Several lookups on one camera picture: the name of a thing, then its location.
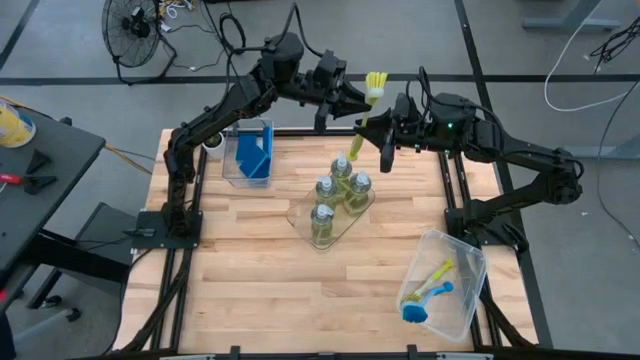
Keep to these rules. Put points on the black floor fan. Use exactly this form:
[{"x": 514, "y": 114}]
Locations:
[{"x": 132, "y": 25}]

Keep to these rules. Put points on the frosted shallow plastic tub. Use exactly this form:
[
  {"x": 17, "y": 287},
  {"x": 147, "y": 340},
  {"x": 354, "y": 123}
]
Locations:
[{"x": 450, "y": 320}]

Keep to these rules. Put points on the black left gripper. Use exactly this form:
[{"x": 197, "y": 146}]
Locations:
[{"x": 327, "y": 75}]

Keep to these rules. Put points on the dark grey side desk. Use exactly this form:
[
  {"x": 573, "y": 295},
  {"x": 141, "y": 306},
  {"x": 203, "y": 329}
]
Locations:
[{"x": 50, "y": 210}]

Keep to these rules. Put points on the clear rectangular plastic container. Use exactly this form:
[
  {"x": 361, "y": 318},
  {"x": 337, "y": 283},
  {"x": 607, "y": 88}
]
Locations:
[{"x": 230, "y": 167}]

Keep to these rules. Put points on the small white plant pot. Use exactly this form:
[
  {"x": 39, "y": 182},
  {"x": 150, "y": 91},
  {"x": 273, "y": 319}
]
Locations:
[{"x": 216, "y": 147}]

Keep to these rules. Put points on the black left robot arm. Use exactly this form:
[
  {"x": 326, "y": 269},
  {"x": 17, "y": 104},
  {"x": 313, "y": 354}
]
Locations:
[{"x": 225, "y": 107}]

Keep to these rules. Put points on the black floor box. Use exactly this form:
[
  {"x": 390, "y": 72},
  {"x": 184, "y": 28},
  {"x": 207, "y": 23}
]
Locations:
[{"x": 107, "y": 230}]

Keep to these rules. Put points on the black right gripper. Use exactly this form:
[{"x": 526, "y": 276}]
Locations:
[{"x": 412, "y": 125}]

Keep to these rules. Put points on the yellow wipes canister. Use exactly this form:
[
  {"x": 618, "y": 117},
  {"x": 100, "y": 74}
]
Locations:
[{"x": 12, "y": 127}]

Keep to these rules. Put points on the black triangular bracket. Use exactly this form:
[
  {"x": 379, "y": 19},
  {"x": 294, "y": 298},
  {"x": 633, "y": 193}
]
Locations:
[
  {"x": 37, "y": 184},
  {"x": 37, "y": 161}
]

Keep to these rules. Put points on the black aluminium table frame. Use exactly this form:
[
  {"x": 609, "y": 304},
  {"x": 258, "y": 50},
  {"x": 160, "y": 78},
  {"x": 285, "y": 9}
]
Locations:
[{"x": 300, "y": 133}]

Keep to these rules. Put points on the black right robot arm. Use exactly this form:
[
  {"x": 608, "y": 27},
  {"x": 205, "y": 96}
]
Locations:
[{"x": 525, "y": 150}]

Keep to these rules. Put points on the wheeled grey desk foot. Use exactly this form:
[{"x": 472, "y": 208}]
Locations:
[{"x": 45, "y": 322}]

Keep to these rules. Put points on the blue and white dish brush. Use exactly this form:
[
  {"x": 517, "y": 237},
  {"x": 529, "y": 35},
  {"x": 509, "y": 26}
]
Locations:
[{"x": 414, "y": 313}]

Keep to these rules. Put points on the yellow-green dish brush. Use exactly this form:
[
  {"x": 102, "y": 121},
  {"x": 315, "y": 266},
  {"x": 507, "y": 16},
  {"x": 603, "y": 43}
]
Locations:
[
  {"x": 442, "y": 271},
  {"x": 375, "y": 85}
]

